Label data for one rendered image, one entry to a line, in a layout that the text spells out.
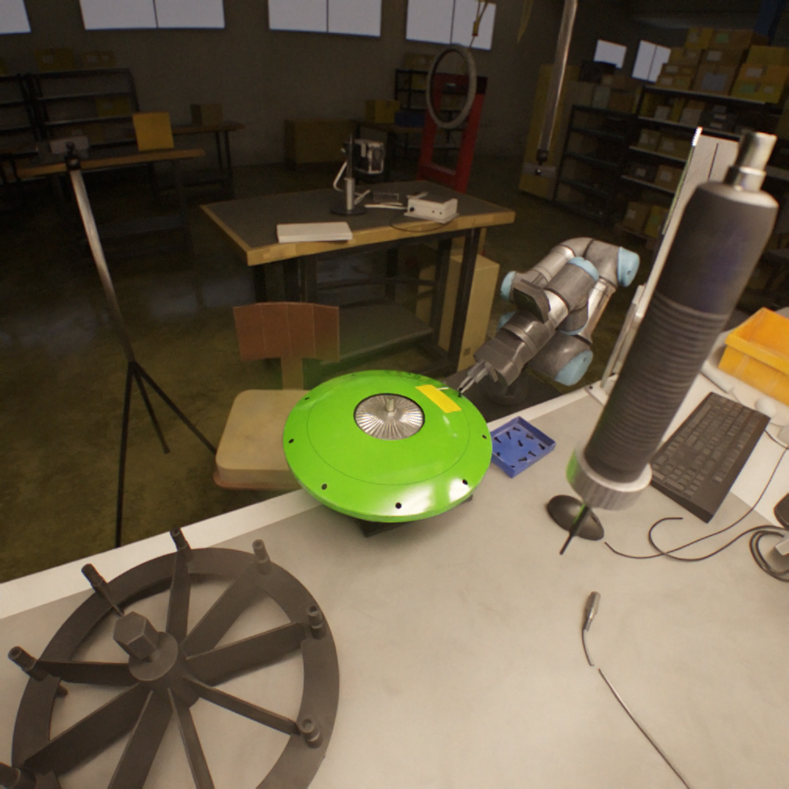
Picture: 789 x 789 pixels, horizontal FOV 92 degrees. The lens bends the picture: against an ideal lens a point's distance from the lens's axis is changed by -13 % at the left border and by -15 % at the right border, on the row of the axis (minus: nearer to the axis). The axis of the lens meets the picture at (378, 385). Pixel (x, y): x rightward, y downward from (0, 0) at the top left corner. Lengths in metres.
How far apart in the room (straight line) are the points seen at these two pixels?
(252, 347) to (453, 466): 0.99
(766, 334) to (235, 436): 1.70
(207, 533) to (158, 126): 4.08
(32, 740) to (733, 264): 0.69
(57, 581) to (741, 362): 1.59
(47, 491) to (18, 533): 0.23
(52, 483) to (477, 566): 2.03
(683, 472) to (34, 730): 1.06
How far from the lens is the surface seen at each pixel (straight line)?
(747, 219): 0.23
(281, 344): 1.46
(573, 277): 0.81
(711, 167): 0.60
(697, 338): 0.24
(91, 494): 2.24
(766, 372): 1.44
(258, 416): 1.38
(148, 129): 4.53
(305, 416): 0.66
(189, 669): 0.54
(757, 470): 1.15
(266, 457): 1.25
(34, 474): 2.49
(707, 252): 0.23
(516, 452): 0.88
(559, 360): 0.99
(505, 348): 0.75
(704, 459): 1.04
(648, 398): 0.25
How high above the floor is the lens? 1.51
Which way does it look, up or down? 37 degrees down
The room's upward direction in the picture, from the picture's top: 3 degrees clockwise
